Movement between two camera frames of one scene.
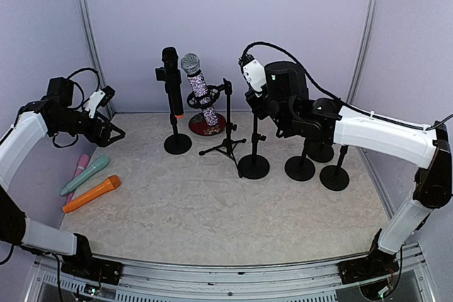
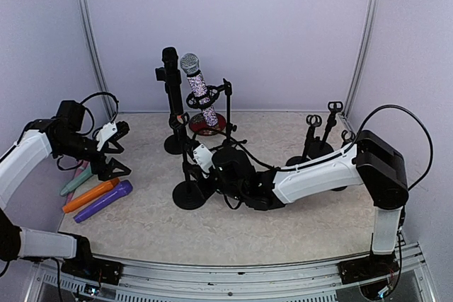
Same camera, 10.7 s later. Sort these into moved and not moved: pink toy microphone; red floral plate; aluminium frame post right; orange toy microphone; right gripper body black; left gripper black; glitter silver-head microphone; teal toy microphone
Moved: right gripper body black; left gripper black
Not moved: pink toy microphone; red floral plate; glitter silver-head microphone; aluminium frame post right; orange toy microphone; teal toy microphone
